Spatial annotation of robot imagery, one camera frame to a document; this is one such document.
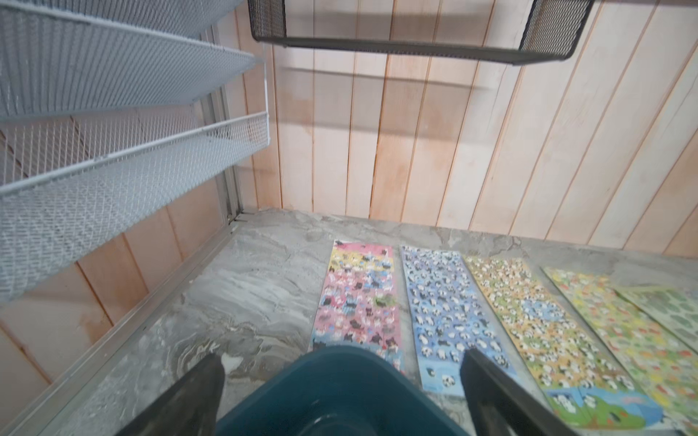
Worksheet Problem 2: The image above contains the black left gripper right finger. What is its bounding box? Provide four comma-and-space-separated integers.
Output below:
460, 349, 575, 436

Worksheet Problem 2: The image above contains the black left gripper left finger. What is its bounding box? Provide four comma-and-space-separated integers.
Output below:
117, 354, 225, 436

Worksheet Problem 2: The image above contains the yellow animal sticker sheet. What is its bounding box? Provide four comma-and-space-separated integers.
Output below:
465, 257, 663, 430

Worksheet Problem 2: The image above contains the blue penguin sticker sheet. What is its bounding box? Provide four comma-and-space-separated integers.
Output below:
401, 245, 518, 398

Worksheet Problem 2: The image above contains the teal plastic storage box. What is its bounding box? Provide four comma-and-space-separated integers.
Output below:
214, 346, 465, 435

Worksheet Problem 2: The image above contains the green panda sticker sheet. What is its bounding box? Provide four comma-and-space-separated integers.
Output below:
543, 267, 697, 435

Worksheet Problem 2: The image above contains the pink sticker sheet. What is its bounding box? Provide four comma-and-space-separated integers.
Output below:
309, 240, 404, 372

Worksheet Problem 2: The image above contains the white green sticker sheet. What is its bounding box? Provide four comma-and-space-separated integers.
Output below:
614, 286, 697, 351

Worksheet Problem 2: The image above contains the white wire mesh shelf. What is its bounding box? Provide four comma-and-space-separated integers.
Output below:
1, 1, 270, 302

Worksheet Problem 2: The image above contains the black wire mesh basket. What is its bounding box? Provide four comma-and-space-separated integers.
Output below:
248, 1, 594, 65

